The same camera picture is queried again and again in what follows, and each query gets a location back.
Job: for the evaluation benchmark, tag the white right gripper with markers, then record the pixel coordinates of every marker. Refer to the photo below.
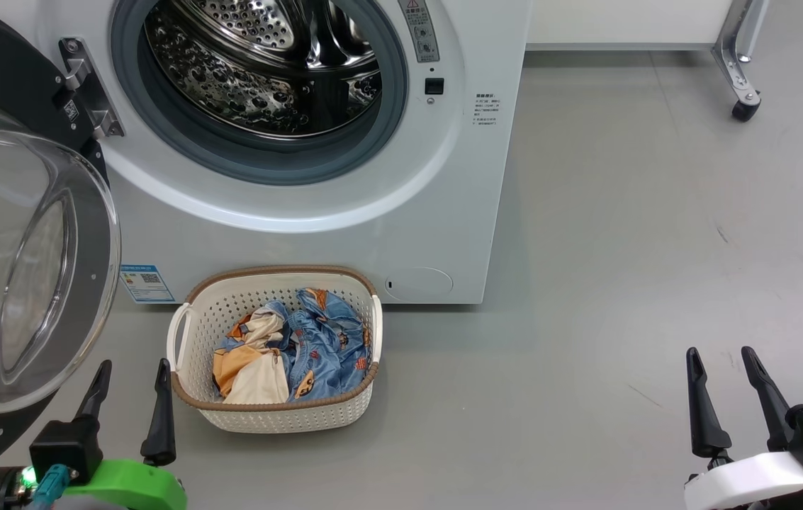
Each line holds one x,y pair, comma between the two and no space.
748,482

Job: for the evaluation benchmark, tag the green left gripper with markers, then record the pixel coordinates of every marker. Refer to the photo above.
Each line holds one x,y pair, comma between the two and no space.
132,489

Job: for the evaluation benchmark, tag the round black glass washer door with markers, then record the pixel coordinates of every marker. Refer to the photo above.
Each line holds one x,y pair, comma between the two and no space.
100,283

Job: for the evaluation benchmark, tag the cream and orange garment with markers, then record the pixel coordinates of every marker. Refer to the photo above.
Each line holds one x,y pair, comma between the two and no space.
256,382

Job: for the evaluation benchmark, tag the blue cartoon print garment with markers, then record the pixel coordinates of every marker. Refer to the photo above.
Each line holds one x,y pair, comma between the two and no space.
330,347

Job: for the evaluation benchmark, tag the cream perforated laundry basket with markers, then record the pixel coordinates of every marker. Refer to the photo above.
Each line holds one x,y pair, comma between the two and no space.
199,319

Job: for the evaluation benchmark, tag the grey rubber door gasket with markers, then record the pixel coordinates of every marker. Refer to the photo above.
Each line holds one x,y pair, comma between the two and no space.
245,159

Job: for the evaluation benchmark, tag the white front-load washing machine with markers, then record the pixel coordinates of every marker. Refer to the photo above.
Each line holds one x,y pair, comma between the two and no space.
373,241

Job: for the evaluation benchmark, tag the metal washer door hinge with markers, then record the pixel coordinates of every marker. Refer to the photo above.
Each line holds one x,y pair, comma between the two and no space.
89,88

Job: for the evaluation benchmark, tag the blue energy label sticker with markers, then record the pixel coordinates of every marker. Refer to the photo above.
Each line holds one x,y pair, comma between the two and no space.
146,283

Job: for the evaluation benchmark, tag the round drain filter cover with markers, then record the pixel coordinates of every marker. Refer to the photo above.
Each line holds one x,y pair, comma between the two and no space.
419,283

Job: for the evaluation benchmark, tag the metal partition leg with caster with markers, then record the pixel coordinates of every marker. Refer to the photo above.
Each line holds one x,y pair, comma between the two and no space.
738,64

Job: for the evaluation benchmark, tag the stainless steel washer drum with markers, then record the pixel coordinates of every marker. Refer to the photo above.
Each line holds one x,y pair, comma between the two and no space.
245,78

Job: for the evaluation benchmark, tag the small printed text label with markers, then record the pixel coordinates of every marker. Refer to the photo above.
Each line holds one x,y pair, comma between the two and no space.
486,110

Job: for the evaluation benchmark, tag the white rolling partition board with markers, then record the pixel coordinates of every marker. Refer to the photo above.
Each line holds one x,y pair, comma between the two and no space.
621,21

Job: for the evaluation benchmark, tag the grey warning label sticker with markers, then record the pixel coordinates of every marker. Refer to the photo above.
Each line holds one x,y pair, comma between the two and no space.
421,32

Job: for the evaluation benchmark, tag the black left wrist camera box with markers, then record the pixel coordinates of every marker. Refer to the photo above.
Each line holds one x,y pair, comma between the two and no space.
64,450

